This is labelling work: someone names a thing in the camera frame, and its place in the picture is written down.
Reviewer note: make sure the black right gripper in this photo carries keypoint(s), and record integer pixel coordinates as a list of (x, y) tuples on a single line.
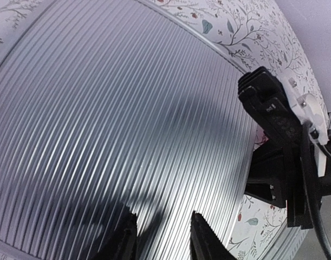
[(275, 177)]

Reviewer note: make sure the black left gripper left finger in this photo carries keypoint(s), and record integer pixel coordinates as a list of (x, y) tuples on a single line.
[(122, 243)]

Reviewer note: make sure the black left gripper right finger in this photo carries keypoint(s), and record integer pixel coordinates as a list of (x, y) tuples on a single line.
[(204, 244)]

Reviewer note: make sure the aluminium poker case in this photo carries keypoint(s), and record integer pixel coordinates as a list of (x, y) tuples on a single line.
[(112, 107)]

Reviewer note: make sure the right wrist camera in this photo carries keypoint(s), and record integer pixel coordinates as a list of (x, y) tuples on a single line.
[(281, 112)]

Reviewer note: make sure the front aluminium rail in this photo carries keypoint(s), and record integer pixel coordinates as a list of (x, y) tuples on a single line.
[(286, 243)]

